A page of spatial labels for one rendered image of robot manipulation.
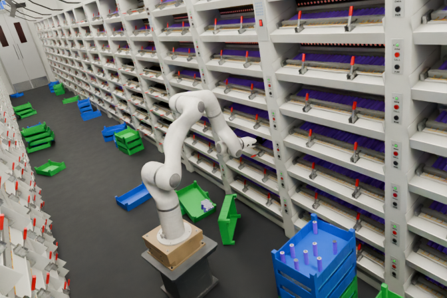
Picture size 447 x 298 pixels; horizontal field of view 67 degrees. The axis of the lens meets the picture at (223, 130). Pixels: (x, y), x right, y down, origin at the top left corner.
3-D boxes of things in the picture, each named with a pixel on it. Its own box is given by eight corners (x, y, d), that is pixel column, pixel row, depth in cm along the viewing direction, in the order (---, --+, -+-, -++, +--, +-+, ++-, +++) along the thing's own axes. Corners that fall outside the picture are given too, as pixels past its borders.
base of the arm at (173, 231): (168, 251, 171) (161, 221, 164) (150, 235, 185) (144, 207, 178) (198, 232, 181) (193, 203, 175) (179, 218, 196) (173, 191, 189)
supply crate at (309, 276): (315, 292, 123) (314, 275, 120) (273, 267, 137) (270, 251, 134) (356, 245, 140) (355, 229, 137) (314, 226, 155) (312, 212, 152)
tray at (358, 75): (386, 95, 126) (380, 64, 120) (277, 80, 175) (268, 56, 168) (415, 66, 133) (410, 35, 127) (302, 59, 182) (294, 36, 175)
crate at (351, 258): (317, 307, 126) (315, 292, 123) (275, 281, 140) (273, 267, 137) (356, 259, 143) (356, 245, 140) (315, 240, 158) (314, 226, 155)
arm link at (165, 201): (166, 215, 168) (157, 173, 160) (144, 204, 180) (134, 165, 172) (183, 202, 177) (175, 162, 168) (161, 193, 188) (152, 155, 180)
